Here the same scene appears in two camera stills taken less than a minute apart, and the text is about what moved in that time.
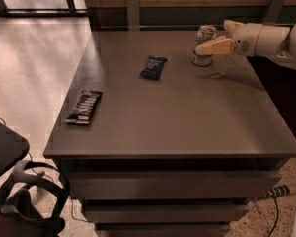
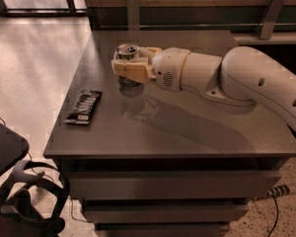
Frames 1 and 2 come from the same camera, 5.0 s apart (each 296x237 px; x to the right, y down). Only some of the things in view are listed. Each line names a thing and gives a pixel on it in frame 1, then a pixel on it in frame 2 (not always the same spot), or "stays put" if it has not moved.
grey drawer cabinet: [157, 146] stays put
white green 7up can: [205, 33] to [126, 86]
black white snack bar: [84, 108] stays put
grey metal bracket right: [275, 8] stays put
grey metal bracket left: [133, 12] stays put
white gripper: [246, 39] to [168, 67]
